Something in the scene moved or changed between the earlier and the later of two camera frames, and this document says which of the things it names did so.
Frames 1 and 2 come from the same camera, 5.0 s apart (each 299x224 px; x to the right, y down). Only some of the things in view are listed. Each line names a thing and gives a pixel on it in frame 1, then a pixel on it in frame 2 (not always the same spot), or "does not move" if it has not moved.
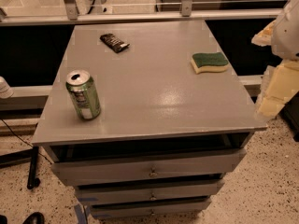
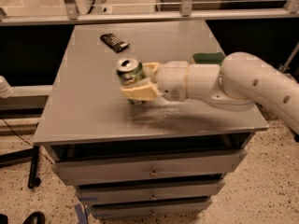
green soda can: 82,88 to 130,72
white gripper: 287,35 to 171,79
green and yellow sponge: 208,63 does not move
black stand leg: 23,157 does not move
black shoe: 35,217 does not move
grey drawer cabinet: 166,136 does not move
